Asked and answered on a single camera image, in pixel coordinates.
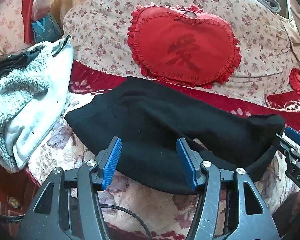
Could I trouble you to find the floral beige quilt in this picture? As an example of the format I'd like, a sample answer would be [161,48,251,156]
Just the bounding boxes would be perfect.
[63,0,300,104]

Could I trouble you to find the brown wooden cabinet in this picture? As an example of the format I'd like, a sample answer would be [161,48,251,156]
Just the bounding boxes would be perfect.
[0,165,39,239]

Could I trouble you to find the teal bag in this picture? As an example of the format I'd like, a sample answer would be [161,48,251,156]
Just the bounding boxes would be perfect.
[31,13,62,43]

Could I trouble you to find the red heart-shaped pillow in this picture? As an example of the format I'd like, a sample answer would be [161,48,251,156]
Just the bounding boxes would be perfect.
[127,4,241,88]

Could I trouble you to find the black folded garment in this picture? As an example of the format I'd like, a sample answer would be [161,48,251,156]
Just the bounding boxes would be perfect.
[0,47,43,78]

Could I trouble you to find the black pants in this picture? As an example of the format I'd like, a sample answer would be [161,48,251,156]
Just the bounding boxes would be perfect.
[65,77,285,194]

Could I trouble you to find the beige cloth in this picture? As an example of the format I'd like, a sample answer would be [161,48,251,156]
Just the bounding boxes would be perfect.
[280,0,300,63]

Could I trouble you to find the light blue fleece jacket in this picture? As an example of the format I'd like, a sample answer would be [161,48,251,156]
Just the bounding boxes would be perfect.
[0,35,74,173]

